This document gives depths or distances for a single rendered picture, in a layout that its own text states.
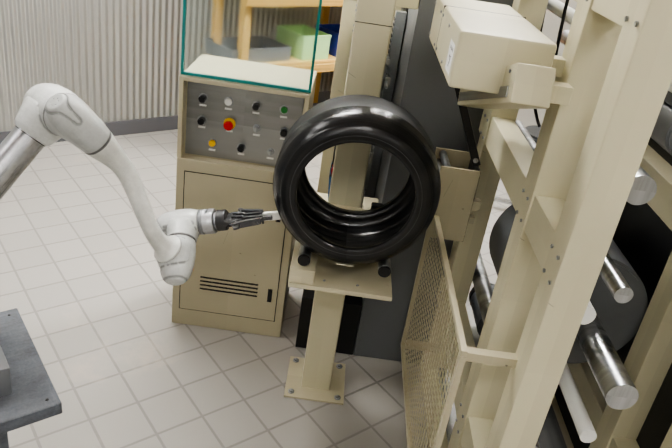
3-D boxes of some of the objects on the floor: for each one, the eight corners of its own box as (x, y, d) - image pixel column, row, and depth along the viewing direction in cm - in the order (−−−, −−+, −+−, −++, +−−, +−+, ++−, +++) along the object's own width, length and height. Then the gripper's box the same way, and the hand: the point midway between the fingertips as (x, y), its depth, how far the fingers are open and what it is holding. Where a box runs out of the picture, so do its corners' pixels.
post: (302, 369, 305) (395, -266, 197) (330, 373, 305) (438, -259, 197) (299, 388, 293) (397, -276, 185) (328, 392, 293) (443, -269, 185)
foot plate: (290, 357, 311) (290, 353, 310) (345, 365, 311) (345, 361, 310) (283, 396, 287) (284, 393, 286) (343, 405, 287) (343, 401, 286)
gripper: (210, 219, 220) (278, 213, 218) (218, 203, 232) (283, 197, 230) (214, 238, 223) (282, 233, 221) (222, 221, 235) (286, 215, 233)
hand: (273, 215), depth 226 cm, fingers closed
